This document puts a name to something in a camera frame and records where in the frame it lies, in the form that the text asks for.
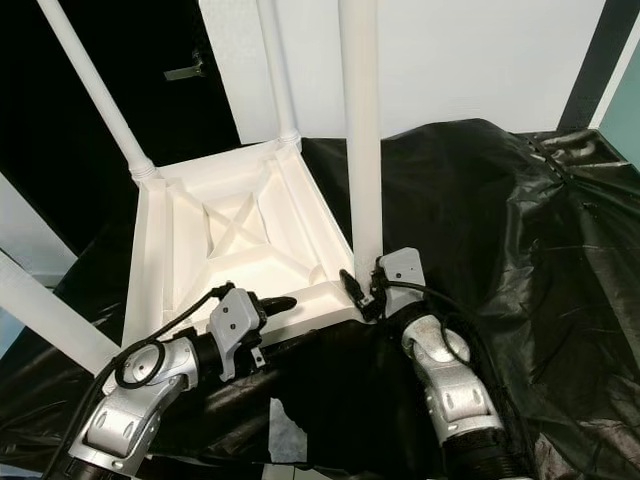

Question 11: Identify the teal glass panel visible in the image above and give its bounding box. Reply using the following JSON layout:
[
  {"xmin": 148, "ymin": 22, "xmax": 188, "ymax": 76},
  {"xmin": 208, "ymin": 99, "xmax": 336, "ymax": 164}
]
[{"xmin": 600, "ymin": 70, "xmax": 640, "ymax": 166}]

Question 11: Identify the metal door handle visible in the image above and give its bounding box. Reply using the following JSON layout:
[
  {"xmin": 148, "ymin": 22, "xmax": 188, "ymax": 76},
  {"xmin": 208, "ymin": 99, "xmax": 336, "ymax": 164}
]
[{"xmin": 163, "ymin": 50, "xmax": 209, "ymax": 83}]

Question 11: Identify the black window frame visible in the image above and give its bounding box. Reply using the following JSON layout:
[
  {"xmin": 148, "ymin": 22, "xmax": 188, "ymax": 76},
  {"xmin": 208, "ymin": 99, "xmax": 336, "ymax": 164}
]
[{"xmin": 555, "ymin": 0, "xmax": 640, "ymax": 131}]

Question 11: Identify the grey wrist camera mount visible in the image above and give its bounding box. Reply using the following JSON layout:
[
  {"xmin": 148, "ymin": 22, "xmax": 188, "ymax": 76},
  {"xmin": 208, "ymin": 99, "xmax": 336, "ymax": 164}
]
[
  {"xmin": 208, "ymin": 288, "xmax": 266, "ymax": 381},
  {"xmin": 378, "ymin": 247, "xmax": 426, "ymax": 313}
]

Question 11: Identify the black plastic cover sheet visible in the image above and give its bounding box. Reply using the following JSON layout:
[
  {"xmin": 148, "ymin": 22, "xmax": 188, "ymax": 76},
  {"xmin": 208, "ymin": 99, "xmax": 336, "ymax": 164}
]
[{"xmin": 0, "ymin": 118, "xmax": 640, "ymax": 471}]

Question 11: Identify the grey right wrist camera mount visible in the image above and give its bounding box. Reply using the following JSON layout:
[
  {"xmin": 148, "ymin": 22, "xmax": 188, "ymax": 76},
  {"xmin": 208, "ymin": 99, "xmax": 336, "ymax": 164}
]
[{"xmin": 378, "ymin": 247, "xmax": 426, "ymax": 313}]

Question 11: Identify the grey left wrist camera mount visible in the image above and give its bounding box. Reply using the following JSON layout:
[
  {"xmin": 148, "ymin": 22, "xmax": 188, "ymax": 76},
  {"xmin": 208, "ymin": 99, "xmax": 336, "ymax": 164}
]
[{"xmin": 208, "ymin": 288, "xmax": 266, "ymax": 381}]

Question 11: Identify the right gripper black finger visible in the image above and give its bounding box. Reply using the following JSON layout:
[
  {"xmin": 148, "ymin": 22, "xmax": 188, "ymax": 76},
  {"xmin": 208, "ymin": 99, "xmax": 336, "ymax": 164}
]
[{"xmin": 338, "ymin": 268, "xmax": 367, "ymax": 317}]

